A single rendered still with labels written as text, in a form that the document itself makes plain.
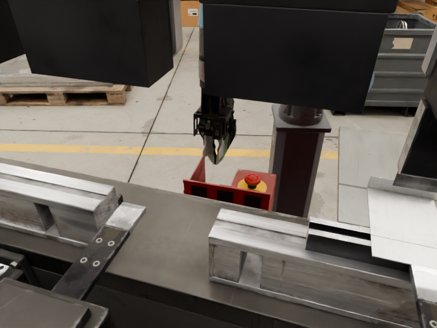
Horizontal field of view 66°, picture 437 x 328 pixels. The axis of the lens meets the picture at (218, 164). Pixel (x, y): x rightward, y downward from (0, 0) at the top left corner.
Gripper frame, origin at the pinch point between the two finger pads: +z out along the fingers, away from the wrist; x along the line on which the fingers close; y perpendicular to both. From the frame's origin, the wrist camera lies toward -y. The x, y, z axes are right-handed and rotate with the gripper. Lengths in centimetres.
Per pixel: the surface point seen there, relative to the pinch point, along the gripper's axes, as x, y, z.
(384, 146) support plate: 32.9, 13.3, -15.0
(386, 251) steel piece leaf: 30, 38, -13
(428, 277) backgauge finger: 34, 41, -13
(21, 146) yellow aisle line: -175, -105, 76
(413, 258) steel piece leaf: 33, 38, -13
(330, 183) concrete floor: 44, -119, 73
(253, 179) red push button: 9.9, 1.6, 3.2
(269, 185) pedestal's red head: 13.6, -1.1, 5.9
